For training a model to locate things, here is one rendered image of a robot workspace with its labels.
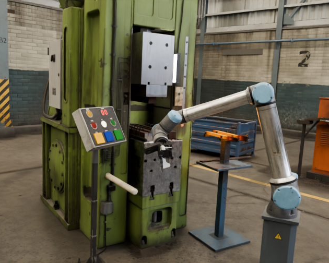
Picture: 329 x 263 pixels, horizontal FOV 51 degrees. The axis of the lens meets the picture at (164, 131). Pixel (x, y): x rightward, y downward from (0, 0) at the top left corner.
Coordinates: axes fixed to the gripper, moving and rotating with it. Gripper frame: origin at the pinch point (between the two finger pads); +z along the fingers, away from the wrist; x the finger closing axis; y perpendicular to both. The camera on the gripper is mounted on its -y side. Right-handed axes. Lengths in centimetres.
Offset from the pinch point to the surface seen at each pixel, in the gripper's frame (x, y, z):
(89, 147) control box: 13, -42, -38
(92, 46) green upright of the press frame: -26, -42, -138
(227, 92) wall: 304, 348, -829
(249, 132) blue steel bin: 200, 235, -384
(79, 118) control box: -2, -48, -50
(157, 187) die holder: 71, 10, -66
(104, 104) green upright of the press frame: 6, -32, -91
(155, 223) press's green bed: 105, 9, -61
